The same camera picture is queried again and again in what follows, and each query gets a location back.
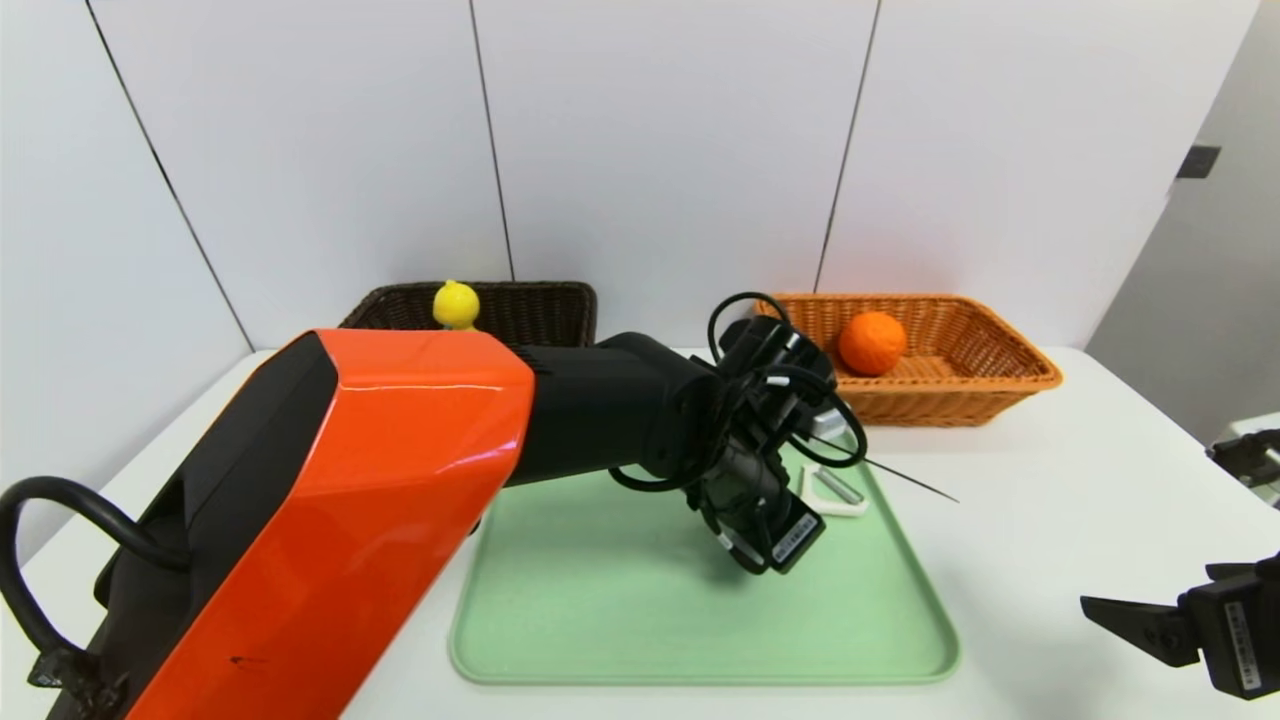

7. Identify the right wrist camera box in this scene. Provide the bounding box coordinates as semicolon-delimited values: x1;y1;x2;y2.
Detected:
1205;412;1280;506

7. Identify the light green plastic tray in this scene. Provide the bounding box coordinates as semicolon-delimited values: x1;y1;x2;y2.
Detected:
450;425;961;687

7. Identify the yellow duck toy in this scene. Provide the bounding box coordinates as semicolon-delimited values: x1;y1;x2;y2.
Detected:
432;280;481;331

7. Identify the white peeler with grey handle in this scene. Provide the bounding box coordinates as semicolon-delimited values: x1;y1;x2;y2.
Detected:
797;464;870;518

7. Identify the orange fruit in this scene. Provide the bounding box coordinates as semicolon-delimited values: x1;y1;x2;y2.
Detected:
838;310;909;377

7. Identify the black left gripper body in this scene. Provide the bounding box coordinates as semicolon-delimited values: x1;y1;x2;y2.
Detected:
707;463;827;576

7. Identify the dark brown wicker basket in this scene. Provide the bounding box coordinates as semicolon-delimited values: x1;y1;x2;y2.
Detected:
340;281;599;349

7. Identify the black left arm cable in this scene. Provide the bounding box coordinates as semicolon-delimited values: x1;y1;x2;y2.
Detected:
606;292;869;494

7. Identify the thin black zip tie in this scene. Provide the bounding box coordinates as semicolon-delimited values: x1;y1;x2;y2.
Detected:
800;432;959;504

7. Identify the orange wicker basket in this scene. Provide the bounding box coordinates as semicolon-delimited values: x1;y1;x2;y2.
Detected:
754;292;1063;429

